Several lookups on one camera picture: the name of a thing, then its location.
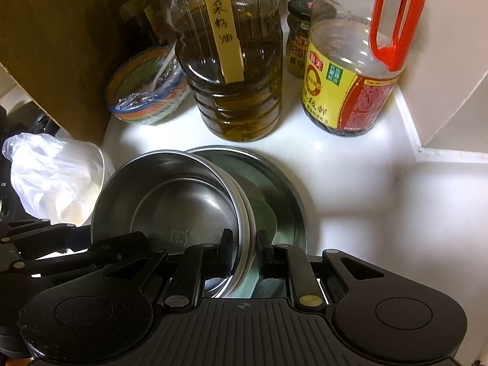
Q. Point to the colourful bowl wrapped in plastic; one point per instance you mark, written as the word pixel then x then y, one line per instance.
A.
pixel 152 110

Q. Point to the black gas stove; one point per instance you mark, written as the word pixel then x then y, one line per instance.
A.
pixel 34 125

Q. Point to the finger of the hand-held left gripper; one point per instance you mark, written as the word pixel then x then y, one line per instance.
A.
pixel 95 255
pixel 57 238

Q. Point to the small steel bowl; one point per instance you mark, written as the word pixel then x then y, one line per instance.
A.
pixel 171 198

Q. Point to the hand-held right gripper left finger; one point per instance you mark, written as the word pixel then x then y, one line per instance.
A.
pixel 225 253

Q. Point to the small sauce jar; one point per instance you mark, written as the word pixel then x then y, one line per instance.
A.
pixel 299 45

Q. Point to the slim yellow oil bottle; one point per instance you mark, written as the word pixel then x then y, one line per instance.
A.
pixel 153 23

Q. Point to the clear plastic bag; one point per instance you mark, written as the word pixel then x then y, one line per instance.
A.
pixel 45 183

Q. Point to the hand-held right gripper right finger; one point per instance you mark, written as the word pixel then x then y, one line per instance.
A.
pixel 264 257

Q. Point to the large clear oil bottle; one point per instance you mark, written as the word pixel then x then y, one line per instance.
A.
pixel 236 106

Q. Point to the large steel basin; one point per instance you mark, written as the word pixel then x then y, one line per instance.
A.
pixel 267 175

